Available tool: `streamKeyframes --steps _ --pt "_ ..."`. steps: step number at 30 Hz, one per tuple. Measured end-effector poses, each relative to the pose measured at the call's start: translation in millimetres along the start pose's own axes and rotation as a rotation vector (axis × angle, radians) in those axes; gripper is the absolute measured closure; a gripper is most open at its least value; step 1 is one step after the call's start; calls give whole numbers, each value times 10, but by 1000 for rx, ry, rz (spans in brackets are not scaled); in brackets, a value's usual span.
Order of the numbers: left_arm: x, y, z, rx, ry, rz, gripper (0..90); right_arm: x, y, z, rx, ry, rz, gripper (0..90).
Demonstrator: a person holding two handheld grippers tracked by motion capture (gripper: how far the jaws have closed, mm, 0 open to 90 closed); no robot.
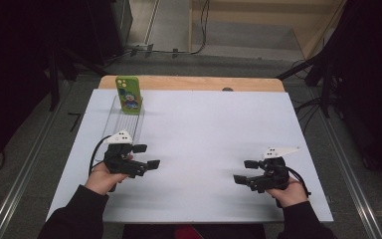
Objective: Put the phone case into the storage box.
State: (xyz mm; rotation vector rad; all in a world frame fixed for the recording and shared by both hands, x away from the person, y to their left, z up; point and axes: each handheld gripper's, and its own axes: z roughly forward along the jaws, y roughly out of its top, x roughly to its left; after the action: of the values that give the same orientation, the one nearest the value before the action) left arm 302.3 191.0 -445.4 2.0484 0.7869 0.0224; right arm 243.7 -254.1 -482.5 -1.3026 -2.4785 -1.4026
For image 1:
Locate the green clown phone case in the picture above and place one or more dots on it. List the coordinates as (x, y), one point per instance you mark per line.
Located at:
(129, 96)

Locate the beige wooden platform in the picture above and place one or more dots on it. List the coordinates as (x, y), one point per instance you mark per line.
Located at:
(311, 20)

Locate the black metal stand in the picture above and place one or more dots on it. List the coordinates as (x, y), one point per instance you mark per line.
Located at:
(325, 86)
(54, 79)

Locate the person's left hand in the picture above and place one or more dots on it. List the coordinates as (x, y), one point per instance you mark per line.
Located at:
(101, 181)

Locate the metal floor rail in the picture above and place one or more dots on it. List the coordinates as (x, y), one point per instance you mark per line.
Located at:
(23, 172)
(351, 176)

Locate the white board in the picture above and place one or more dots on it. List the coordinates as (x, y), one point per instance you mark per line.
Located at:
(195, 132)

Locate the wooden table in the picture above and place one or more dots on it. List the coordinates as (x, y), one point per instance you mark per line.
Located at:
(195, 82)

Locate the clear plastic rack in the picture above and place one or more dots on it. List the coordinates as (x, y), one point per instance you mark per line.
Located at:
(126, 122)

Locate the red cloth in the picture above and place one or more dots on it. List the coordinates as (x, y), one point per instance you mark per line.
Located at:
(187, 233)

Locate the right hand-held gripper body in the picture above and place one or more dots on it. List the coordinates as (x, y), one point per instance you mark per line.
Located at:
(273, 172)

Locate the person's right hand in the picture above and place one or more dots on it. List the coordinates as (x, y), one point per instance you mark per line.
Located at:
(290, 195)

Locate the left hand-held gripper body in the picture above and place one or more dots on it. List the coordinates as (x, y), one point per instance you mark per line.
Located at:
(119, 159)

